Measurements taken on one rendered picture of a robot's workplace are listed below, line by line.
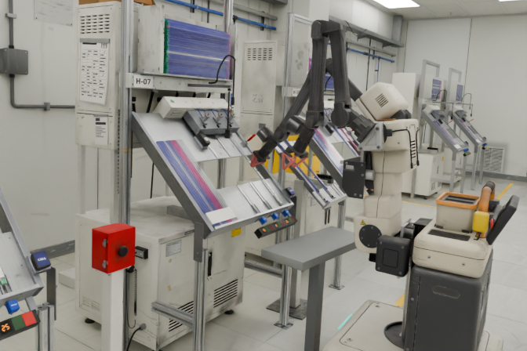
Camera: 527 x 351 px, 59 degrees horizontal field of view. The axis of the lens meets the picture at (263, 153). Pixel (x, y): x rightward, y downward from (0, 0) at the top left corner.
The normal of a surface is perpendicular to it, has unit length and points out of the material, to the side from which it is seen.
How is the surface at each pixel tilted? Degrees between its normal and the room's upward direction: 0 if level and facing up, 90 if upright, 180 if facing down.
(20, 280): 47
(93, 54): 87
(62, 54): 90
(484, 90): 90
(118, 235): 90
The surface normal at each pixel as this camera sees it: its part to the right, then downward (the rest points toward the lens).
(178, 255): 0.83, 0.11
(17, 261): 0.64, -0.60
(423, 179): -0.56, 0.07
